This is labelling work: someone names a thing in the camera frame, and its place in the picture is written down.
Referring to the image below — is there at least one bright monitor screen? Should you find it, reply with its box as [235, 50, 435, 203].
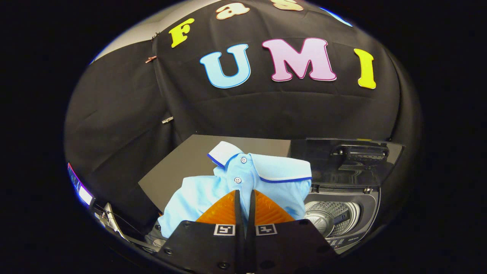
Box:
[67, 163, 94, 207]

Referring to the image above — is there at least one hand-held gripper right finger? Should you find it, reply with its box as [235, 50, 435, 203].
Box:
[245, 190, 339, 274]

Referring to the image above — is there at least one black backdrop cloth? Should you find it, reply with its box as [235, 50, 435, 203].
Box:
[64, 0, 423, 233]

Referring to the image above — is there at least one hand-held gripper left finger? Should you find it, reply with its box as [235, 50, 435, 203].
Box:
[158, 190, 246, 274]

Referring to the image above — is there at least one light blue polo shirt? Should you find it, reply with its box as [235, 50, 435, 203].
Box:
[158, 141, 312, 238]

